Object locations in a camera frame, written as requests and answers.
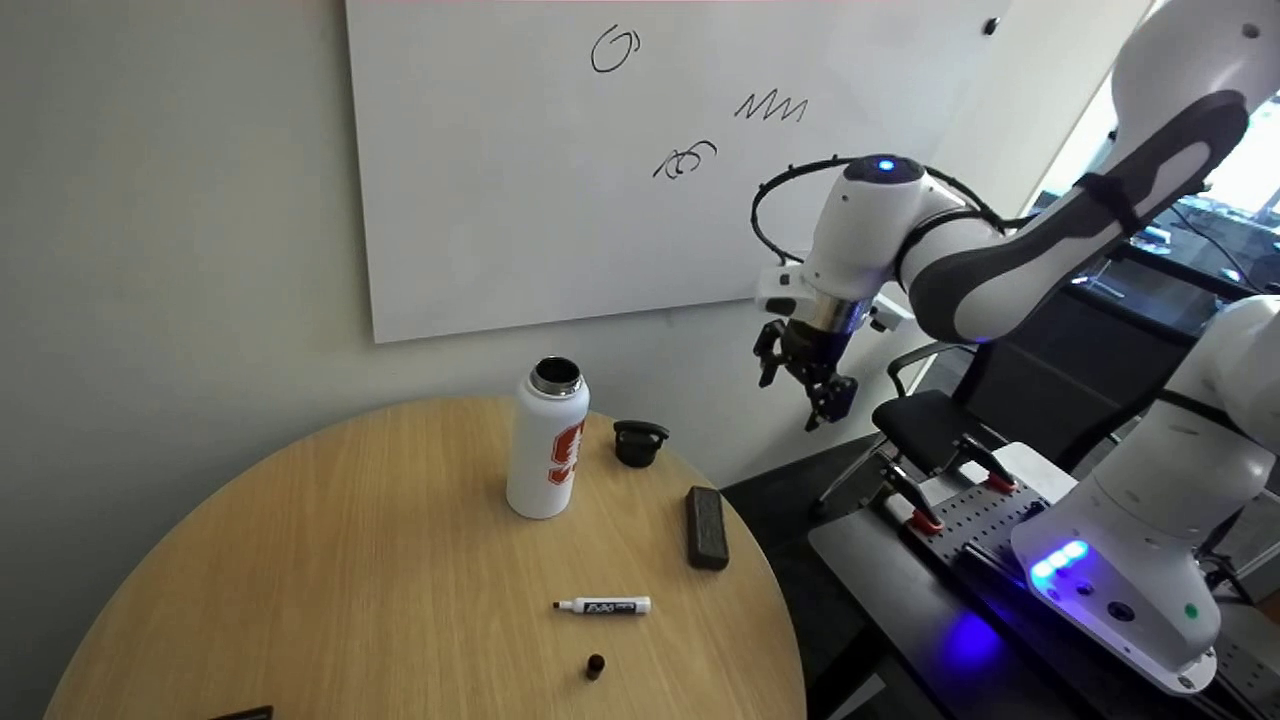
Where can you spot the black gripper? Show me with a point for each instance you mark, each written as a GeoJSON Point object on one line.
{"type": "Point", "coordinates": [808, 347]}

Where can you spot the black board duster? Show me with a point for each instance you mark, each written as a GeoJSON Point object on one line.
{"type": "Point", "coordinates": [704, 529]}

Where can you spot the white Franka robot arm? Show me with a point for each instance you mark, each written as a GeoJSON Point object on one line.
{"type": "Point", "coordinates": [1065, 243]}

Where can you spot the white board marker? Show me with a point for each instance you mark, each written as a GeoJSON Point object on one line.
{"type": "Point", "coordinates": [605, 605]}

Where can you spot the black bottle lid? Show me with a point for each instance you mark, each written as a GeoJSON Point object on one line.
{"type": "Point", "coordinates": [642, 443]}

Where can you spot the red clamp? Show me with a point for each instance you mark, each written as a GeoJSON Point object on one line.
{"type": "Point", "coordinates": [983, 465]}
{"type": "Point", "coordinates": [921, 514]}

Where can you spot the white perforated mounting plate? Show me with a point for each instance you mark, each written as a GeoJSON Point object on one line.
{"type": "Point", "coordinates": [993, 514]}

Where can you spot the black office chair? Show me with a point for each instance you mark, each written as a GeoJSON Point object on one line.
{"type": "Point", "coordinates": [1054, 361]}

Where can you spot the black robot platform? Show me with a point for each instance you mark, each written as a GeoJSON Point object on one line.
{"type": "Point", "coordinates": [907, 613]}

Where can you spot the white water bottle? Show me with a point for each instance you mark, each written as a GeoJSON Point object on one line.
{"type": "Point", "coordinates": [547, 446]}

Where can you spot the black marker cap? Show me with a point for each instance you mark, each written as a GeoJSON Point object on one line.
{"type": "Point", "coordinates": [595, 664]}

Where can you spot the black whiteboard magnet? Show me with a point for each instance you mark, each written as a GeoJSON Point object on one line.
{"type": "Point", "coordinates": [989, 25]}

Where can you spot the round wooden table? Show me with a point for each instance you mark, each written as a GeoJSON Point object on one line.
{"type": "Point", "coordinates": [400, 575]}

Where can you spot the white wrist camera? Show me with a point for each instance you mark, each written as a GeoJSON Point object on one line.
{"type": "Point", "coordinates": [784, 287]}

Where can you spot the white wall whiteboard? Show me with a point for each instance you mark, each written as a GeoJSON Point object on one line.
{"type": "Point", "coordinates": [534, 203]}

